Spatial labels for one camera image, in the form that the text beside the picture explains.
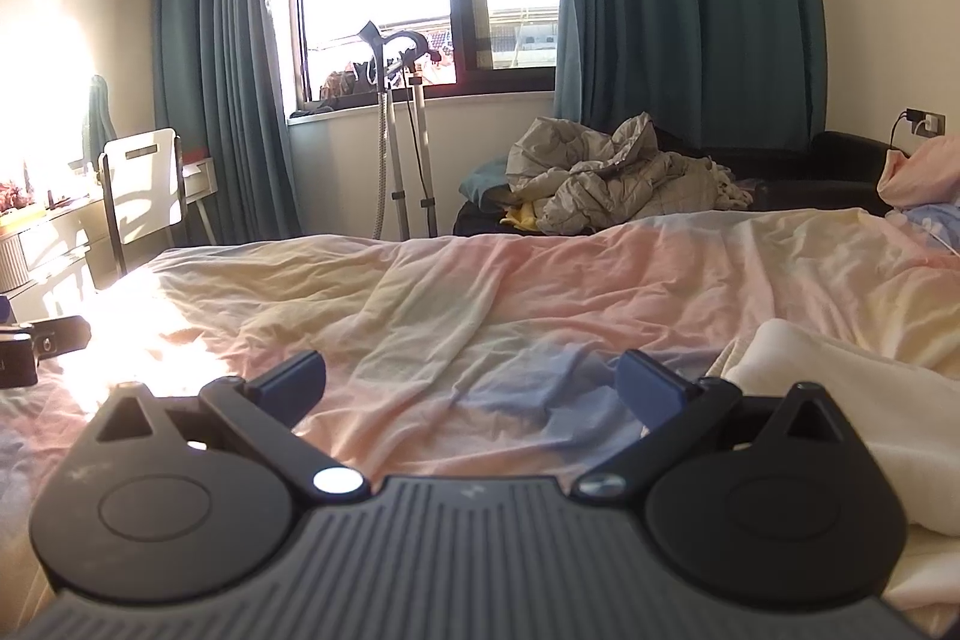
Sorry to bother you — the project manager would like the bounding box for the pastel bed sheet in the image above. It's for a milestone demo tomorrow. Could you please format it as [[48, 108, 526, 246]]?
[[0, 206, 960, 640]]

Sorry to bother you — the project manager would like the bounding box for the cream knit garment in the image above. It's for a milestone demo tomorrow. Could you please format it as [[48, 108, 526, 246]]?
[[705, 317, 960, 536]]

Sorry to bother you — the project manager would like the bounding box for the black charger with cable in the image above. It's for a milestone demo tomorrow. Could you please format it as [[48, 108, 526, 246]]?
[[889, 109, 923, 152]]

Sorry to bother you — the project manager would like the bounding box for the white chair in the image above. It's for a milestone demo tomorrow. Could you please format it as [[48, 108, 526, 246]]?
[[97, 128, 187, 277]]

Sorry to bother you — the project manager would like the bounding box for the white desk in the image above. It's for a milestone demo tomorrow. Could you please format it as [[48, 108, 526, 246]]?
[[0, 156, 222, 319]]

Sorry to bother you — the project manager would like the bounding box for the teal cushion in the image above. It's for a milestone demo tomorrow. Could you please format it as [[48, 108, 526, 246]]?
[[459, 156, 518, 210]]

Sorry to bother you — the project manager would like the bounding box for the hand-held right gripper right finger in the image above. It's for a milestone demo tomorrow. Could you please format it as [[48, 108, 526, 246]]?
[[566, 349, 863, 502]]

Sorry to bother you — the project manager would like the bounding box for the garment steamer stand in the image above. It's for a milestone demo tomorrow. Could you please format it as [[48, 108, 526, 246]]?
[[356, 20, 455, 242]]

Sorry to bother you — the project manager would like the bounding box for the green cloth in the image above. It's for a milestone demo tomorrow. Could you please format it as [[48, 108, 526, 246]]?
[[81, 74, 117, 161]]

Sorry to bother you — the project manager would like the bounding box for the pink pillow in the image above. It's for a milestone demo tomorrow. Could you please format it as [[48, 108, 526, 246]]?
[[876, 134, 960, 210]]

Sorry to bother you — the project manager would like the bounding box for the yellow cloth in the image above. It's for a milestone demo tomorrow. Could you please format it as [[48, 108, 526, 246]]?
[[501, 201, 541, 232]]

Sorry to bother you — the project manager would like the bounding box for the black sofa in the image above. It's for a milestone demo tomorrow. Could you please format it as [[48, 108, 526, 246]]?
[[454, 130, 912, 236]]

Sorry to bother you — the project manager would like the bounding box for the cream knitted cloth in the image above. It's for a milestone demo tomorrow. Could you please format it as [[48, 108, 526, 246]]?
[[709, 160, 755, 210]]

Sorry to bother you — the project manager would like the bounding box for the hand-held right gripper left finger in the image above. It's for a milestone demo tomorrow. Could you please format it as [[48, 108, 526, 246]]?
[[75, 349, 370, 502]]

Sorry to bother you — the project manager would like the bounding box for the white ribbed round container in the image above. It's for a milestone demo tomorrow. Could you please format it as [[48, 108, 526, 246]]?
[[0, 231, 31, 296]]

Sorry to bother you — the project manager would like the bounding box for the red flower decoration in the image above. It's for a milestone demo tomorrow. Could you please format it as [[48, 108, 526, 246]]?
[[0, 179, 38, 214]]

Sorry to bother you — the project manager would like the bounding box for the wall socket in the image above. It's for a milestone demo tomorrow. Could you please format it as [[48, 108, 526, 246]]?
[[904, 107, 950, 137]]

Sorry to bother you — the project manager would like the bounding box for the grey quilted jacket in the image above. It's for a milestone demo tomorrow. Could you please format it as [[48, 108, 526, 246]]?
[[504, 111, 725, 236]]

